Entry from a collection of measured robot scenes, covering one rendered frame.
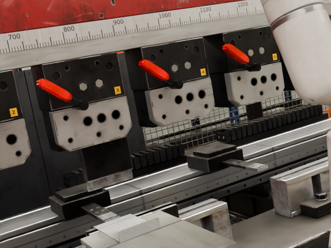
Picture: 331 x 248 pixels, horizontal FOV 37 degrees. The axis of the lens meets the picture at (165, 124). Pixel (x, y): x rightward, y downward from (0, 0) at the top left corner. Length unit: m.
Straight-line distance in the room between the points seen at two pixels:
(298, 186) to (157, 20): 0.54
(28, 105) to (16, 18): 0.58
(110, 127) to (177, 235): 0.24
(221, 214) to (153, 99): 0.31
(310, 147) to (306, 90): 0.85
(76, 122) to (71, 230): 0.39
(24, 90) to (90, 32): 0.55
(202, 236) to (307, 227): 0.38
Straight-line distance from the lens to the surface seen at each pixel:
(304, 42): 0.79
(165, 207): 1.07
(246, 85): 1.12
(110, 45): 0.96
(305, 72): 0.79
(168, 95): 1.01
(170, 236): 0.91
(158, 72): 0.95
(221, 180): 1.43
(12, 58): 0.90
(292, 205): 1.26
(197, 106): 1.04
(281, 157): 1.55
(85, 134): 0.93
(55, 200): 1.22
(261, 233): 1.19
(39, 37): 0.92
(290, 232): 1.18
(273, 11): 0.82
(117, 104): 0.96
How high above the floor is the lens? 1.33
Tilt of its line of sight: 8 degrees down
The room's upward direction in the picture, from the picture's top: 10 degrees counter-clockwise
